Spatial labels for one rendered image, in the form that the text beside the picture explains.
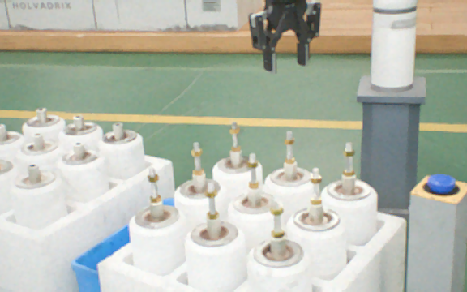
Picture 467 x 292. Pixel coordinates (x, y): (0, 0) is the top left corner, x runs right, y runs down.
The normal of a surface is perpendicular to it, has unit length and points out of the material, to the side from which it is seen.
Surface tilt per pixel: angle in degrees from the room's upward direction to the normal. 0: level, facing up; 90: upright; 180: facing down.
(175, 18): 90
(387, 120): 90
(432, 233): 90
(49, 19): 90
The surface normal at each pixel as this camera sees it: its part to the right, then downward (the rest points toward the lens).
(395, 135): -0.23, 0.39
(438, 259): -0.56, 0.35
